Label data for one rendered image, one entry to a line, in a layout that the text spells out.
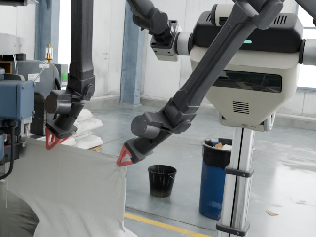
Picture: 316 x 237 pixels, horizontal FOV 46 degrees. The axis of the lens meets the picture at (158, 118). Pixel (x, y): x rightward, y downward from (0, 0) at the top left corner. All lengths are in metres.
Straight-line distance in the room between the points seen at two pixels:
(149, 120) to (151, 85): 8.97
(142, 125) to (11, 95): 0.33
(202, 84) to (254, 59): 0.43
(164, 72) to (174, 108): 8.76
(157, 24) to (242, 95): 0.41
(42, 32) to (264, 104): 6.21
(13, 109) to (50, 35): 6.30
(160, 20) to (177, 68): 8.34
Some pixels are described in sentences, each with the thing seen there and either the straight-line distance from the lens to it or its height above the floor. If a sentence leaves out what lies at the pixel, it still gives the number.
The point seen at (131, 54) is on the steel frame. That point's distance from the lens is 9.93.
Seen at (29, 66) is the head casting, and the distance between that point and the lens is 1.34.
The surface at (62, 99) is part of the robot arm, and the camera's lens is 1.17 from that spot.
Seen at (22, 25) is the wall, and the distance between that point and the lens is 7.11.
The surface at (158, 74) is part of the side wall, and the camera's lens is 9.86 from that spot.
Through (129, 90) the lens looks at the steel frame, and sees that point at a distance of 9.99.
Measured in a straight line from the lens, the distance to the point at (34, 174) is 1.38.
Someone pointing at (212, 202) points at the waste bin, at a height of 0.15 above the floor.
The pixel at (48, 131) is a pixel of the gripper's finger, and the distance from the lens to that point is 1.27.
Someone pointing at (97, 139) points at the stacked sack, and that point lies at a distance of 4.92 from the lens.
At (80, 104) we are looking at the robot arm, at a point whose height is 1.22.
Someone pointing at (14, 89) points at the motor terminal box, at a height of 1.29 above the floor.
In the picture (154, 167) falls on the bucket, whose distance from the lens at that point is 3.93.
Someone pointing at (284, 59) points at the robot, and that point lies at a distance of 1.35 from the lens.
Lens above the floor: 1.40
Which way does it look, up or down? 10 degrees down
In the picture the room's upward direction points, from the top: 5 degrees clockwise
